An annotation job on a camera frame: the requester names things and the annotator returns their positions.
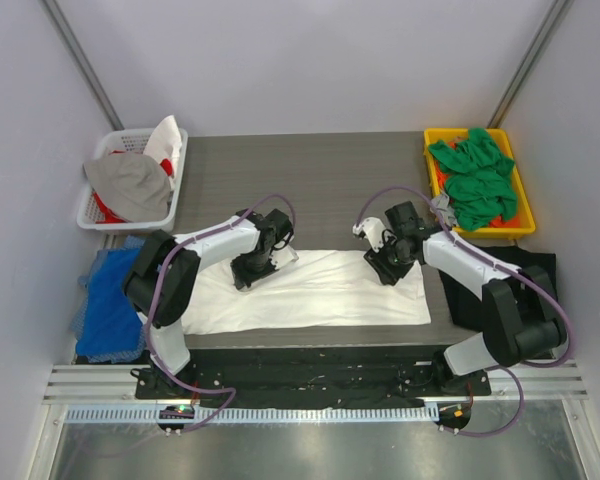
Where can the white slotted cable duct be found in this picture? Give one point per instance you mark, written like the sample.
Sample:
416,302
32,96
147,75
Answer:
183,414

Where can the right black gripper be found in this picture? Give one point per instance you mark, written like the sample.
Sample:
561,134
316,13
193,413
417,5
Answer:
386,265

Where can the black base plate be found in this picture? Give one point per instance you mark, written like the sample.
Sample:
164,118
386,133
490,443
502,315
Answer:
310,378

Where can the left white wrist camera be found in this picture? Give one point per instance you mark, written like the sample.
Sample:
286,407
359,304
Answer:
283,257

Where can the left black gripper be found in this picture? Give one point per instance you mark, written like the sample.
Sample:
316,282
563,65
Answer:
253,273

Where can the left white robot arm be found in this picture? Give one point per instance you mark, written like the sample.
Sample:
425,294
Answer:
160,283

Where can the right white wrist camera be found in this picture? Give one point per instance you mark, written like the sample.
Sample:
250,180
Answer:
373,230

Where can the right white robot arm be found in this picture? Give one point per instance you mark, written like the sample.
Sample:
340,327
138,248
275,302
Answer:
516,308

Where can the grey cloth in basket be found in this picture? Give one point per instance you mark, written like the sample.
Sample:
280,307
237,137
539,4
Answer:
127,185

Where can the left corner aluminium post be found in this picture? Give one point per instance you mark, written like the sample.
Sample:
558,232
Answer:
81,61

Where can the blue checkered cloth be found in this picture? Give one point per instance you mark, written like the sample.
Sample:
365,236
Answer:
87,280

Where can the yellow plastic bin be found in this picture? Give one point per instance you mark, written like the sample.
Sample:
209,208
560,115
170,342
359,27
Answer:
522,224

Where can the blue t shirt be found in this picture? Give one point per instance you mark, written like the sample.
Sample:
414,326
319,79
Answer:
105,310

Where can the black folded t shirt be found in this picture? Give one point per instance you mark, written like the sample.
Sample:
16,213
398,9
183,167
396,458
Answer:
465,307

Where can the red cloth in basket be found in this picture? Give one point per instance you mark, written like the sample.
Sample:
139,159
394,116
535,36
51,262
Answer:
167,167

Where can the right corner aluminium post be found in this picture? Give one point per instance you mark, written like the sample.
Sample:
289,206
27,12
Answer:
547,29

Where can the white plastic basket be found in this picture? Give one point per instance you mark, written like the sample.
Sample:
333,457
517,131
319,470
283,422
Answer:
89,215

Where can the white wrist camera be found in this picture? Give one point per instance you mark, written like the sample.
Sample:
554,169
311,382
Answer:
283,257
373,230

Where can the green t shirt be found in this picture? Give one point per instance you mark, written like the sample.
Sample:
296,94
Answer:
478,179

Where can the corner aluminium post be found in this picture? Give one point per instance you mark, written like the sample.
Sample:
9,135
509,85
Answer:
547,29
81,61

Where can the white t shirt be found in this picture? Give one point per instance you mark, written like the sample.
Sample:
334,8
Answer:
322,288

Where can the grey cloth in bin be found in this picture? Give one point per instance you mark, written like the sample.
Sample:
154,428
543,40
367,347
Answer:
442,205

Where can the white cloth in basket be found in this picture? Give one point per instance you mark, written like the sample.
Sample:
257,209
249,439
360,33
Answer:
166,141

